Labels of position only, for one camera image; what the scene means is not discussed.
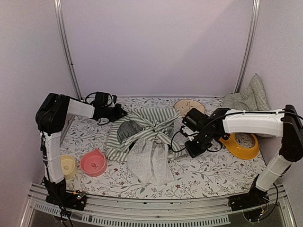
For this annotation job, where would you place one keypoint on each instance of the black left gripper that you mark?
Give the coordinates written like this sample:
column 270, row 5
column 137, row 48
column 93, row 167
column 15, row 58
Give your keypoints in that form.
column 119, row 111

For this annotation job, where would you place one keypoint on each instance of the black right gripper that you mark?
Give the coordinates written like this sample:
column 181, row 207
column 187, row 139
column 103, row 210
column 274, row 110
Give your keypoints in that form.
column 194, row 152

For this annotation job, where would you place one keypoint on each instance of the green striped pet tent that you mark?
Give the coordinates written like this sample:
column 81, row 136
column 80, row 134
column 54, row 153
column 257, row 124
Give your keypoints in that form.
column 145, row 140

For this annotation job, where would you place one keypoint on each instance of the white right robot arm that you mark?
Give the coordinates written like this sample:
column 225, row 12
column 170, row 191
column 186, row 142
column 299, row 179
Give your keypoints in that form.
column 283, row 123

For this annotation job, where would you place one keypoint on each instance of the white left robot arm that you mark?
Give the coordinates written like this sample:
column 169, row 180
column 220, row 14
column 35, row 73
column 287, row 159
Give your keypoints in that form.
column 50, row 119

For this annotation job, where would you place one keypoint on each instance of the yellow double pet bowl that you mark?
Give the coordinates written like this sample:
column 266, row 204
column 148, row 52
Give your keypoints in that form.
column 242, row 145

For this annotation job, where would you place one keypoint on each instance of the pink pet bowl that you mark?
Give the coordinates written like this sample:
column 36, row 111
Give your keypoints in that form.
column 94, row 163

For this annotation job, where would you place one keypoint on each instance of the cream pet bowl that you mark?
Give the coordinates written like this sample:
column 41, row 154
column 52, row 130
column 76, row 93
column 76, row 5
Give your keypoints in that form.
column 69, row 166

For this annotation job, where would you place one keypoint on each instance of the round wooden floral plate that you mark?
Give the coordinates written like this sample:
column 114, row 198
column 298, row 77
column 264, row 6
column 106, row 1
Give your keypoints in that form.
column 185, row 105

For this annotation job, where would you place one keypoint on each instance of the floral table mat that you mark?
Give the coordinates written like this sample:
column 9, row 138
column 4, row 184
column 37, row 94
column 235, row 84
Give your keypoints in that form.
column 213, row 173

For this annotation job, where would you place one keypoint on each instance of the green checked cushion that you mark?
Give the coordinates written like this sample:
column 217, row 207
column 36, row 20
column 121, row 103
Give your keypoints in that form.
column 252, row 98

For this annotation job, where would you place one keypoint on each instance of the front aluminium rail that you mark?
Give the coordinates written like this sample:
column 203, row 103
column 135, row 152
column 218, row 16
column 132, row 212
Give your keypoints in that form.
column 101, row 211

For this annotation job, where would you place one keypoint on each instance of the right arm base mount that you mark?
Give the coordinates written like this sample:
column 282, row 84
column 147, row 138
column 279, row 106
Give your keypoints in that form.
column 247, row 200

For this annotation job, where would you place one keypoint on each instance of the aluminium frame post left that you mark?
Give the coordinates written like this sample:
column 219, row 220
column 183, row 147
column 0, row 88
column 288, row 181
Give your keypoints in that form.
column 65, row 47

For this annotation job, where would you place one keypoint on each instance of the aluminium frame post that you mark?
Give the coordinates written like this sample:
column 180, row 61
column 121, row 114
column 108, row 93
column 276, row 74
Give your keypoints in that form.
column 65, row 47
column 249, row 44

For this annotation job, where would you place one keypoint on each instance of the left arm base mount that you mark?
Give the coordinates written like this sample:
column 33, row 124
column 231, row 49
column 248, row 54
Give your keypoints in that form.
column 57, row 195

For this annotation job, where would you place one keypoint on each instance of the aluminium frame post right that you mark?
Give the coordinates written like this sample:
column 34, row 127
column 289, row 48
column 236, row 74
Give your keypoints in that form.
column 249, row 44

